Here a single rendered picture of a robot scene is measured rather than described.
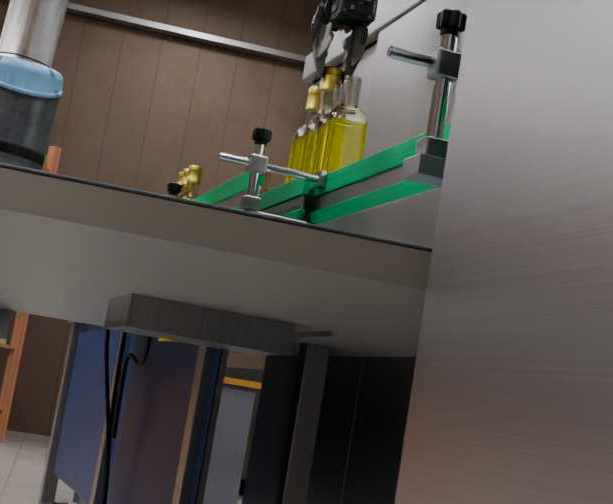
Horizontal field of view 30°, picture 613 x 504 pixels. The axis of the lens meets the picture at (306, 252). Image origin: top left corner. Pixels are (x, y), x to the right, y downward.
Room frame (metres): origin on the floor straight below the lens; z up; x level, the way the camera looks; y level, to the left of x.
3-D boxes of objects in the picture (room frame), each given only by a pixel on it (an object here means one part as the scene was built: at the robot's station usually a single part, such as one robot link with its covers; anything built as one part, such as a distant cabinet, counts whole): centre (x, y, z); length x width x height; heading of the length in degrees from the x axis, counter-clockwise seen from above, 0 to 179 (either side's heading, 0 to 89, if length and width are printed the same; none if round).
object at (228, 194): (2.57, 0.36, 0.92); 1.75 x 0.01 x 0.08; 18
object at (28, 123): (1.63, 0.45, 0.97); 0.13 x 0.12 x 0.14; 18
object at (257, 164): (1.71, 0.07, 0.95); 0.17 x 0.03 x 0.12; 108
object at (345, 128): (1.80, -0.03, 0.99); 0.06 x 0.06 x 0.21; 17
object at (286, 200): (2.59, 0.29, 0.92); 1.75 x 0.01 x 0.08; 18
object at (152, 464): (2.57, 0.27, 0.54); 1.59 x 0.18 x 0.43; 18
